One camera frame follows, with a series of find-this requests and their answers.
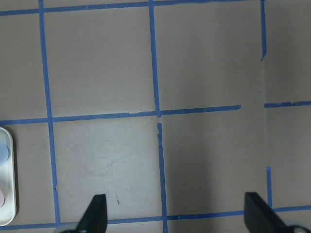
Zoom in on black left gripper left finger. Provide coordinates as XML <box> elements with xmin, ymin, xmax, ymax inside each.
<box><xmin>75</xmin><ymin>194</ymin><xmax>108</xmax><ymax>233</ymax></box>

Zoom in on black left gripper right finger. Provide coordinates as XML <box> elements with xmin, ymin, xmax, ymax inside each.
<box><xmin>244</xmin><ymin>192</ymin><xmax>294</xmax><ymax>233</ymax></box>

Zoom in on blue plastic cup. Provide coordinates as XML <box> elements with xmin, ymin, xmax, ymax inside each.
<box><xmin>0</xmin><ymin>142</ymin><xmax>9</xmax><ymax>165</ymax></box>

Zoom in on pink plastic cup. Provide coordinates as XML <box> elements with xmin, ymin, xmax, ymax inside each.
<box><xmin>0</xmin><ymin>190</ymin><xmax>5</xmax><ymax>208</ymax></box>

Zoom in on cream plastic tray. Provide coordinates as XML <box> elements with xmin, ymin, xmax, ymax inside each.
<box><xmin>0</xmin><ymin>128</ymin><xmax>17</xmax><ymax>226</ymax></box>

